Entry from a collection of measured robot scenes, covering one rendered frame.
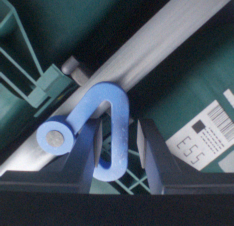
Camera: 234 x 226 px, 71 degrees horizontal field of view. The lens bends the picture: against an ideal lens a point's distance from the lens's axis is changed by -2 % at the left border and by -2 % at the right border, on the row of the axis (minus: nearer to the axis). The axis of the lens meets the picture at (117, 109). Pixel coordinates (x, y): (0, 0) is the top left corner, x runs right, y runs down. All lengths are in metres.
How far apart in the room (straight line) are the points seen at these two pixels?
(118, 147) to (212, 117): 0.12
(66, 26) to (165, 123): 0.15
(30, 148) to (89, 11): 0.15
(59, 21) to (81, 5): 0.03
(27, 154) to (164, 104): 0.16
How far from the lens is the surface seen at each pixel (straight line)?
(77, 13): 0.19
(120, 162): 0.16
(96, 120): 0.15
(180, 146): 0.22
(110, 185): 0.26
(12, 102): 0.24
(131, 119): 0.16
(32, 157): 0.20
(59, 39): 0.19
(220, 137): 0.24
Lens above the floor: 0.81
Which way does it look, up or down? 12 degrees up
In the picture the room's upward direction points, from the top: 131 degrees counter-clockwise
